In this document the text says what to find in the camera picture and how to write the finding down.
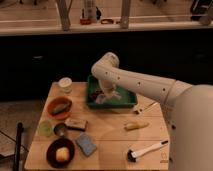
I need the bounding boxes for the light blue towel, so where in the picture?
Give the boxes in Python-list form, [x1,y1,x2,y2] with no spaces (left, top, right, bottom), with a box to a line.
[95,90,122,105]

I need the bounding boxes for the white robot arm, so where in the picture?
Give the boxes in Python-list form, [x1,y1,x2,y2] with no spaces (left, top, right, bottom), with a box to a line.
[91,52,213,171]

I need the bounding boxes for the green plastic tray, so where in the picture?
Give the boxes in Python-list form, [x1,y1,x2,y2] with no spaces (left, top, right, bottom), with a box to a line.
[86,75,138,109]

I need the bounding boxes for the bunch of dark grapes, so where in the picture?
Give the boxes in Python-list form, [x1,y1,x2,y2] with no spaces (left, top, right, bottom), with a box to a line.
[91,89,103,100]

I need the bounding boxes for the small white cup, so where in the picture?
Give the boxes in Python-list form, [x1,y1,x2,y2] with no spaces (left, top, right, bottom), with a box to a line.
[58,77,72,93]

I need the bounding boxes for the brown rectangular block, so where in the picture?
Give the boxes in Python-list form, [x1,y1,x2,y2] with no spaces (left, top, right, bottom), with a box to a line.
[65,118,87,131]

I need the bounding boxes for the green pickle in bowl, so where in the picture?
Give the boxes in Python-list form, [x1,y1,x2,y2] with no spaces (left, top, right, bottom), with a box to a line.
[52,103,70,115]

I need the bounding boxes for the orange bowl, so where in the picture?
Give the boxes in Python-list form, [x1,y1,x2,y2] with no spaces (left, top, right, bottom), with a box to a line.
[47,97,72,120]

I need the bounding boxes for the blue sponge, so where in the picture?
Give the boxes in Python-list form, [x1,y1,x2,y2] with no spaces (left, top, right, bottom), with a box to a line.
[76,133,97,156]

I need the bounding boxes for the wooden table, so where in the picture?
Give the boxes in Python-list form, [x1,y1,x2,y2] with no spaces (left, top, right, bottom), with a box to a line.
[24,81,179,171]

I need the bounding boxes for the small metal cup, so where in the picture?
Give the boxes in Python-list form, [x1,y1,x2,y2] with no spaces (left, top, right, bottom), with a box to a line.
[53,123,67,137]

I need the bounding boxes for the small green cup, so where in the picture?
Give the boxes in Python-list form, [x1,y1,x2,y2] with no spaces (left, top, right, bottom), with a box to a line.
[38,120,53,137]

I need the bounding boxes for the dark brown bowl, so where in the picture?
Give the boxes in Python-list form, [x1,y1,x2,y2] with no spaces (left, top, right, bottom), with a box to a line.
[46,138,75,168]

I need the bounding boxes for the yellow round fruit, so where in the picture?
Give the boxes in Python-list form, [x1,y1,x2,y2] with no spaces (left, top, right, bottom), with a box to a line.
[56,147,70,162]

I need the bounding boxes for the black pole stand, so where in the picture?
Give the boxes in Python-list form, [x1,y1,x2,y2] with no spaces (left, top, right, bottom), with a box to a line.
[13,122,24,171]

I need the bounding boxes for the white handled dish brush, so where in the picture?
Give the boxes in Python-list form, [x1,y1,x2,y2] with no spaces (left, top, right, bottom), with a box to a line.
[127,140,168,162]

